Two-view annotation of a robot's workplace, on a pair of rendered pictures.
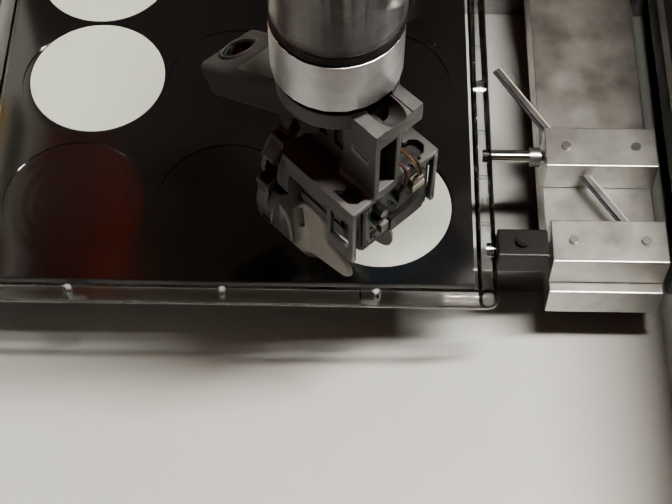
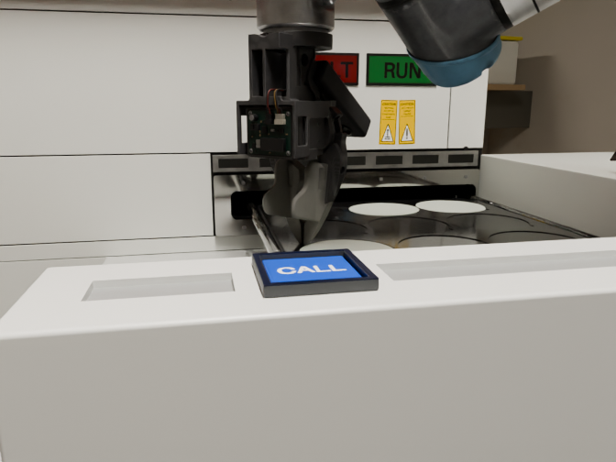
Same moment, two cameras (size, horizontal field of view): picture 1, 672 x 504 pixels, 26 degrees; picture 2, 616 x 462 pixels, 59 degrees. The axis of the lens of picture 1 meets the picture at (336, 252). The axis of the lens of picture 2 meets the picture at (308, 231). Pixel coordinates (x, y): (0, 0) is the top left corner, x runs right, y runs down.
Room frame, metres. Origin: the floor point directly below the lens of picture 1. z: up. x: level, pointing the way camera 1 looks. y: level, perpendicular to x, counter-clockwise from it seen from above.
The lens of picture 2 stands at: (0.42, -0.55, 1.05)
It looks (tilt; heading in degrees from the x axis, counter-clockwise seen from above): 13 degrees down; 78
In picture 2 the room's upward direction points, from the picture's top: straight up
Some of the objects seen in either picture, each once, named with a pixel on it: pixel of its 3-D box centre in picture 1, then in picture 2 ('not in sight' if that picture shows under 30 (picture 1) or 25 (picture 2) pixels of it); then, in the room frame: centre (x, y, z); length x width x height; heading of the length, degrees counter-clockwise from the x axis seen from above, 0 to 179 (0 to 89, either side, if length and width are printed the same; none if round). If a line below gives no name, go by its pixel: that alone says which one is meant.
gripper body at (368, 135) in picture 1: (346, 137); (291, 99); (0.52, -0.01, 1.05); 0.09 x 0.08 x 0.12; 43
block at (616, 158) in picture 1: (598, 157); not in sight; (0.62, -0.19, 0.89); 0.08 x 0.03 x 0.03; 89
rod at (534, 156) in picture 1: (513, 156); not in sight; (0.62, -0.13, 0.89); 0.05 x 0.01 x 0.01; 89
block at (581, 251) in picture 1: (607, 251); not in sight; (0.54, -0.19, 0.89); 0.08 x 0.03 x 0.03; 89
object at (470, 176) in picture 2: not in sight; (351, 200); (0.67, 0.28, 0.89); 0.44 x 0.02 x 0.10; 179
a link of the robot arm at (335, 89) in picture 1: (341, 39); (298, 13); (0.52, 0.00, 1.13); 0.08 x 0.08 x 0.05
